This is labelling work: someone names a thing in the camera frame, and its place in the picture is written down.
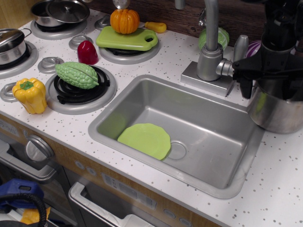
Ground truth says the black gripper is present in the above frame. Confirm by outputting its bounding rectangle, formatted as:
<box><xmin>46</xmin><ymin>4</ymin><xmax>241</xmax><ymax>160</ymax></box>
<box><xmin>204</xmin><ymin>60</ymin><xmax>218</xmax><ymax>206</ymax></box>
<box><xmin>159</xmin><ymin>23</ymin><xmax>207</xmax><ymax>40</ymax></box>
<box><xmin>232</xmin><ymin>45</ymin><xmax>303</xmax><ymax>101</ymax></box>

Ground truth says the large steel pot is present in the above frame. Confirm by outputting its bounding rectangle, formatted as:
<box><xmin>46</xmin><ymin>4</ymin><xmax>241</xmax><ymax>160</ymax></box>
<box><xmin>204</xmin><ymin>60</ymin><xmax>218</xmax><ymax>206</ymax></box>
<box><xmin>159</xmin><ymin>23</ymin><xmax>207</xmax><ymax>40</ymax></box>
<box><xmin>247</xmin><ymin>80</ymin><xmax>303</xmax><ymax>134</ymax></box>

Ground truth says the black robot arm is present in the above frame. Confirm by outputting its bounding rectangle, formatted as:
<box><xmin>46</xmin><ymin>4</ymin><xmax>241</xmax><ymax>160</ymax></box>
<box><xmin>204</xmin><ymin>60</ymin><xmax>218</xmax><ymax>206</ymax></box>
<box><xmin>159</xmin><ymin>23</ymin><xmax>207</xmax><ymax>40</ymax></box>
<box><xmin>233</xmin><ymin>0</ymin><xmax>303</xmax><ymax>99</ymax></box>

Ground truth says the grey metal sink basin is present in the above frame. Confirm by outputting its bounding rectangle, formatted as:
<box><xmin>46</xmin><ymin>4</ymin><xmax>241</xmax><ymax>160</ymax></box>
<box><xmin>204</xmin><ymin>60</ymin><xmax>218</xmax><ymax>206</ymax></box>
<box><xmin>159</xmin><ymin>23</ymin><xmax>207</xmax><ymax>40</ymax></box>
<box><xmin>89</xmin><ymin>75</ymin><xmax>264</xmax><ymax>199</ymax></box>

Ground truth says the steel pot with lid back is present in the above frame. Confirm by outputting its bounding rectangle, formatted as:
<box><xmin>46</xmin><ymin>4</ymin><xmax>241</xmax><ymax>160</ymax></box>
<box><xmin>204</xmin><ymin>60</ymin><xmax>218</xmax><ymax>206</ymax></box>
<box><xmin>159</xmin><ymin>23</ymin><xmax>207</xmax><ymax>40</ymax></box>
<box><xmin>31</xmin><ymin>0</ymin><xmax>90</xmax><ymax>27</ymax></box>

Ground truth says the steel pot left edge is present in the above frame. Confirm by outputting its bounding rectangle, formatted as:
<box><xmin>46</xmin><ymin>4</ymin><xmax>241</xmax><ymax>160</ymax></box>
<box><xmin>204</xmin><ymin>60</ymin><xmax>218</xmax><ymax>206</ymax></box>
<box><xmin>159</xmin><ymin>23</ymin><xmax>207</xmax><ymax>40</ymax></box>
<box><xmin>0</xmin><ymin>28</ymin><xmax>32</xmax><ymax>66</ymax></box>

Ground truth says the purple white toy onion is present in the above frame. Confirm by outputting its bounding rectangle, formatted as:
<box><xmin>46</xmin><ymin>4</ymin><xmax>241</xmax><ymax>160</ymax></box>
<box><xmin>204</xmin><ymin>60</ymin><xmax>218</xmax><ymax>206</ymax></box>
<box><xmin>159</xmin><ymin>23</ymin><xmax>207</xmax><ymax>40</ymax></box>
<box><xmin>246</xmin><ymin>40</ymin><xmax>261</xmax><ymax>58</ymax></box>

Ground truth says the silver toy faucet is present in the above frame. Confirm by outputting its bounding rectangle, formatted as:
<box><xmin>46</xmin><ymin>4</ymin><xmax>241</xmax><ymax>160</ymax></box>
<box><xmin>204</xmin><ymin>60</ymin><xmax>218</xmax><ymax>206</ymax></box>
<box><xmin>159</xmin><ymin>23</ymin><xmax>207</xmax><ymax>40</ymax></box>
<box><xmin>180</xmin><ymin>0</ymin><xmax>249</xmax><ymax>97</ymax></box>

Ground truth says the green toy cabbage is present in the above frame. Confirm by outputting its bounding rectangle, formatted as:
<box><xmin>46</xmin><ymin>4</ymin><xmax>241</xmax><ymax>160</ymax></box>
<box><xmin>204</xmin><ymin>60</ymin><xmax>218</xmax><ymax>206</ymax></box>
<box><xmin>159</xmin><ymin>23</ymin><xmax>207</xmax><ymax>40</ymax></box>
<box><xmin>198</xmin><ymin>27</ymin><xmax>230</xmax><ymax>50</ymax></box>

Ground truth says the yellow toy squash piece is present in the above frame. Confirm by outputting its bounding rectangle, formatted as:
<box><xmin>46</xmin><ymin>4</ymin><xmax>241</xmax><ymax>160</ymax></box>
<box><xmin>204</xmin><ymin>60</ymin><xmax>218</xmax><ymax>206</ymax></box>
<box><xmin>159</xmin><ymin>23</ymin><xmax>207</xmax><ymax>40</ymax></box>
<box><xmin>144</xmin><ymin>22</ymin><xmax>167</xmax><ymax>33</ymax></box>

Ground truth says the light green plastic plate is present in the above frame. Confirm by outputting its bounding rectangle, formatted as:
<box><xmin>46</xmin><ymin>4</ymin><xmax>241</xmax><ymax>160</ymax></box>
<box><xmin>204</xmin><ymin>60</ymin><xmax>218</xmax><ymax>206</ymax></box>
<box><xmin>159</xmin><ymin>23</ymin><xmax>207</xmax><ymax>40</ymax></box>
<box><xmin>117</xmin><ymin>123</ymin><xmax>171</xmax><ymax>160</ymax></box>

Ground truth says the green plastic cutting board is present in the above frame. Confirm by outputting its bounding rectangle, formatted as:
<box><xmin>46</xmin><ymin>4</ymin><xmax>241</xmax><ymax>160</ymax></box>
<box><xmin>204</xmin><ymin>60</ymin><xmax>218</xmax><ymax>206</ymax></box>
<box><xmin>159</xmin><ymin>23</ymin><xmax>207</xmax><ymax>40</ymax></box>
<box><xmin>96</xmin><ymin>26</ymin><xmax>158</xmax><ymax>51</ymax></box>

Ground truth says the orange toy pumpkin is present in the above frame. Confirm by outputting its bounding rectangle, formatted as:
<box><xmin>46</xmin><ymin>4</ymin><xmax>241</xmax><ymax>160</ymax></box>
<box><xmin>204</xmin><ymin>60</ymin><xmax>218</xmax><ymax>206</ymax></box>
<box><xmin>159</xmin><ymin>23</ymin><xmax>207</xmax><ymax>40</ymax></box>
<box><xmin>110</xmin><ymin>9</ymin><xmax>140</xmax><ymax>34</ymax></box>

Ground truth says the red toy pepper piece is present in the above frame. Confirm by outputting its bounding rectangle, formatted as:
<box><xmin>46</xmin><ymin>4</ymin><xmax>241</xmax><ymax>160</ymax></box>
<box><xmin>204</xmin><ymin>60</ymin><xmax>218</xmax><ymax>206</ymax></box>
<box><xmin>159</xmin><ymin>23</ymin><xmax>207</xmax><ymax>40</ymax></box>
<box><xmin>77</xmin><ymin>40</ymin><xmax>99</xmax><ymax>65</ymax></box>

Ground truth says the green toy bitter melon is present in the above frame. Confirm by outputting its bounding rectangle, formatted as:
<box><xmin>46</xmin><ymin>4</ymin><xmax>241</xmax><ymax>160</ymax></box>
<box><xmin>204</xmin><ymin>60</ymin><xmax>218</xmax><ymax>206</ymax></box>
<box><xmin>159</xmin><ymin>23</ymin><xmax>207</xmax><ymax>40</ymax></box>
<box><xmin>55</xmin><ymin>61</ymin><xmax>99</xmax><ymax>89</ymax></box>

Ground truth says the silver stove knob back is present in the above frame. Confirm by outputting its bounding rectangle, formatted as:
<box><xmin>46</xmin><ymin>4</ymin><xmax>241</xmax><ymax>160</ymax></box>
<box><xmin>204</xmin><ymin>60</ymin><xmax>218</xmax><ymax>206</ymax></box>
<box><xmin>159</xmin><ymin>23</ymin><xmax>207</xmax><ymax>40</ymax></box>
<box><xmin>69</xmin><ymin>35</ymin><xmax>93</xmax><ymax>50</ymax></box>

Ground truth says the black coil burner front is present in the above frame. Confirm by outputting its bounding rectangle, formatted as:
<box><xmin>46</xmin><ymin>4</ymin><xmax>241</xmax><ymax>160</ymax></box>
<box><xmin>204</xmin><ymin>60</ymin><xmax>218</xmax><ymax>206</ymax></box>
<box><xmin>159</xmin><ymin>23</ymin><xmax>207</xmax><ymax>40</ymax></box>
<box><xmin>53</xmin><ymin>66</ymin><xmax>111</xmax><ymax>104</ymax></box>

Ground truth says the silver stove knob middle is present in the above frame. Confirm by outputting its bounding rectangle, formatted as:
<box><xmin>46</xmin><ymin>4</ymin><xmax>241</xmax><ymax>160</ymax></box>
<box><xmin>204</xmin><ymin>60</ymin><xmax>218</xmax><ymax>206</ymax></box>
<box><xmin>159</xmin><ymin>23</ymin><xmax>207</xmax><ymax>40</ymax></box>
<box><xmin>38</xmin><ymin>57</ymin><xmax>64</xmax><ymax>74</ymax></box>

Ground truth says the yellow toy bell pepper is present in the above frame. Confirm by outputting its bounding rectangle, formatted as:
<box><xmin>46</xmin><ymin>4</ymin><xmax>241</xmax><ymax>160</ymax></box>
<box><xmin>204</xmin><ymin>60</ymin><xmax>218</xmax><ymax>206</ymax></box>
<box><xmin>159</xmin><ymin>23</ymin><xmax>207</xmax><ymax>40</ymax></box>
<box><xmin>12</xmin><ymin>78</ymin><xmax>47</xmax><ymax>114</ymax></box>

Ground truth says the silver oven dial knob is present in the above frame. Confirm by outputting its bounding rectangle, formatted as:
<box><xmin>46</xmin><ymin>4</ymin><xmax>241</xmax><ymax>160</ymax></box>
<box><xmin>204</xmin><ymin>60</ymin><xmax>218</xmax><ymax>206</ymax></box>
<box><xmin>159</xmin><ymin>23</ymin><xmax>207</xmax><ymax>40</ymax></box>
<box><xmin>25</xmin><ymin>135</ymin><xmax>54</xmax><ymax>162</ymax></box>

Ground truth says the silver stove knob front left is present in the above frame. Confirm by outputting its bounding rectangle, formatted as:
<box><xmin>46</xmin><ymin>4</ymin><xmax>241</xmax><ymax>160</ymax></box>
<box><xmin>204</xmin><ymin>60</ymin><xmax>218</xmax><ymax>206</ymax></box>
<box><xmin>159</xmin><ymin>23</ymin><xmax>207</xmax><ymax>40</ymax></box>
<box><xmin>0</xmin><ymin>82</ymin><xmax>17</xmax><ymax>103</ymax></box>

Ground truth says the yellow tape piece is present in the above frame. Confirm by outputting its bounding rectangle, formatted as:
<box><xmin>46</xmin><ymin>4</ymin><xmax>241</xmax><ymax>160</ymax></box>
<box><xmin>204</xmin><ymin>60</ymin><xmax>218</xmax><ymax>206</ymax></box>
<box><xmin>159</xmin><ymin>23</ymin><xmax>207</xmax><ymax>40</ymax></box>
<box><xmin>20</xmin><ymin>209</ymin><xmax>40</xmax><ymax>225</ymax></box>

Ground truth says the blue clamp tool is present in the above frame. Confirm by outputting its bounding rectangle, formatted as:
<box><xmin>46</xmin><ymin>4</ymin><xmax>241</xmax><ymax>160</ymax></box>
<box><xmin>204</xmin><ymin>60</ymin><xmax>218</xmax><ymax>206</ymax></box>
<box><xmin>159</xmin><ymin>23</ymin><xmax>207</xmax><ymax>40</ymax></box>
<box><xmin>0</xmin><ymin>178</ymin><xmax>44</xmax><ymax>209</ymax></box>

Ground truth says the grey dishwasher door handle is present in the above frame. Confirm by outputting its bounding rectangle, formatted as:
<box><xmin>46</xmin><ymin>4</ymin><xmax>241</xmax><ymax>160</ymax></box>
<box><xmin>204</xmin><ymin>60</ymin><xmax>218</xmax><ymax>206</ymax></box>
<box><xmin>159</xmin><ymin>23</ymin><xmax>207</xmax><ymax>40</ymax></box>
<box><xmin>68</xmin><ymin>181</ymin><xmax>133</xmax><ymax>227</ymax></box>

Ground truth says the grey oven door handle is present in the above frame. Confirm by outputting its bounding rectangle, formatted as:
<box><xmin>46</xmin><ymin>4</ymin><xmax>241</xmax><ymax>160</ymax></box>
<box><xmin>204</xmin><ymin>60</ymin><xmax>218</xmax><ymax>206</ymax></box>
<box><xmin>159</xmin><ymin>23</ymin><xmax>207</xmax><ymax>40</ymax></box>
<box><xmin>0</xmin><ymin>140</ymin><xmax>58</xmax><ymax>184</ymax></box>

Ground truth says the black hose cable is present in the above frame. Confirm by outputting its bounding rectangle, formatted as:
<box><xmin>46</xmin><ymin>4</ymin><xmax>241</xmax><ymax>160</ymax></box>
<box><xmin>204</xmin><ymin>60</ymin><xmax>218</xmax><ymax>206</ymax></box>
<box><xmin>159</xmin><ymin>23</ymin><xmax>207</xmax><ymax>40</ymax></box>
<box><xmin>0</xmin><ymin>193</ymin><xmax>47</xmax><ymax>227</ymax></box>

